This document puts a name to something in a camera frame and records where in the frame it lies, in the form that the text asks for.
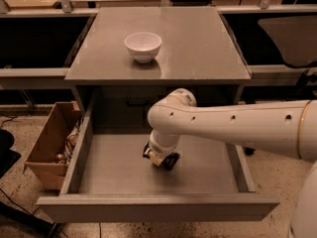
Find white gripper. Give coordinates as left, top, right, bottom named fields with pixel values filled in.
left=149, top=130, right=179, bottom=167

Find black rxbar chocolate bar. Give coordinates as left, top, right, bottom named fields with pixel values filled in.
left=143, top=144, right=180, bottom=171

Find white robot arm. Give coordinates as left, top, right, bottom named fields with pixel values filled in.
left=144, top=88, right=317, bottom=238

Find open grey top drawer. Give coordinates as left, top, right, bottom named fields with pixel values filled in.
left=38, top=97, right=278, bottom=223

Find grey drawer cabinet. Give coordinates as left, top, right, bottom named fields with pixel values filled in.
left=65, top=7, right=251, bottom=109

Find brown cardboard box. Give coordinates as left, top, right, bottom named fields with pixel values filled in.
left=25, top=101, right=81, bottom=190

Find white ceramic bowl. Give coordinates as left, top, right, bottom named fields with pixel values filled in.
left=125, top=32, right=162, bottom=63

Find black object at left edge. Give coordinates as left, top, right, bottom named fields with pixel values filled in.
left=0, top=129, right=21, bottom=178

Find cables in cardboard box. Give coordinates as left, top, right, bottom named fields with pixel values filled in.
left=53, top=117, right=83, bottom=166

